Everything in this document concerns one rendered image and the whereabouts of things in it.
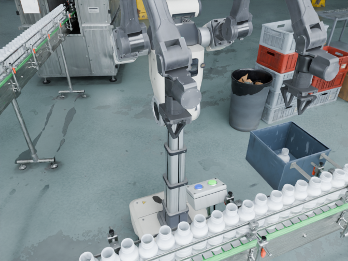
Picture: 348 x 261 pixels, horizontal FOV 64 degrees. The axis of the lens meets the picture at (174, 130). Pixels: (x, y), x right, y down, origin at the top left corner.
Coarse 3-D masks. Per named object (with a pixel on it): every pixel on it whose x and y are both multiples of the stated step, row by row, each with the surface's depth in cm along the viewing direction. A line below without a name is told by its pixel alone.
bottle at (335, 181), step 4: (336, 172) 106; (340, 172) 108; (344, 172) 106; (332, 176) 108; (336, 176) 106; (340, 176) 105; (344, 176) 106; (332, 180) 108; (336, 180) 107; (340, 180) 106; (332, 184) 107; (336, 184) 107; (340, 184) 106; (332, 188) 108; (336, 188) 107; (336, 192) 108; (328, 196) 111; (332, 196) 110; (336, 196) 110; (328, 200) 112; (332, 204) 112
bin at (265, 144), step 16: (272, 128) 172; (288, 128) 178; (256, 144) 163; (272, 144) 180; (288, 144) 182; (304, 144) 169; (320, 144) 158; (256, 160) 167; (272, 160) 152; (304, 160) 148; (320, 160) 154; (272, 176) 155; (288, 176) 150; (304, 176) 137
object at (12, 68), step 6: (72, 6) 398; (54, 24) 325; (60, 24) 325; (60, 30) 329; (42, 36) 289; (48, 36) 289; (24, 48) 250; (30, 48) 249; (36, 48) 251; (12, 66) 214; (36, 66) 260; (6, 72) 215; (12, 72) 216; (12, 84) 224; (18, 84) 222; (18, 90) 225
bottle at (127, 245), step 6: (126, 240) 83; (132, 240) 82; (126, 246) 87; (132, 246) 81; (120, 252) 83; (126, 252) 81; (132, 252) 82; (138, 252) 84; (120, 258) 82; (126, 258) 82; (132, 258) 82; (138, 258) 85
